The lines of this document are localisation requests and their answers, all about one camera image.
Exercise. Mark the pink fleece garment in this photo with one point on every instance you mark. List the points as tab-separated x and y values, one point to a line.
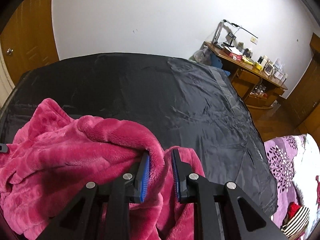
53	156

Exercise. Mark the wooden desk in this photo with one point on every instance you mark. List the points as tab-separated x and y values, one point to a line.
254	86

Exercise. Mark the brown wooden door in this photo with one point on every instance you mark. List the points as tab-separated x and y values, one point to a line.
29	33

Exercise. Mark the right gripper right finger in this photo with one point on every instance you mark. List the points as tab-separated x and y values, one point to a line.
220	211

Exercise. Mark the white plastic bag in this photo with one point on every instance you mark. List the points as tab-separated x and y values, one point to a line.
203	55

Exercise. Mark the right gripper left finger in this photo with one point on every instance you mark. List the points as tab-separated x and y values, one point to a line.
102	211

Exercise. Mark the brown wooden wardrobe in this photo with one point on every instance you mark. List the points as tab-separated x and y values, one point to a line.
305	96

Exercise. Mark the purple floral bedding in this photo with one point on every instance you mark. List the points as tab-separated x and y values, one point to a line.
294	162

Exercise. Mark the black bed cover sheet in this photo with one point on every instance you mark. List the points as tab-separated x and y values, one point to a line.
183	103

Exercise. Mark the cream curtain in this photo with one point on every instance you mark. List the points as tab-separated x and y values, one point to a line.
6	83

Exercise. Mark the striped red cloth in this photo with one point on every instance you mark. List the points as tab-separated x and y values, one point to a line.
296	221

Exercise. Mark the silver door knob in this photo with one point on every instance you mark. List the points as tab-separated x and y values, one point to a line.
9	51

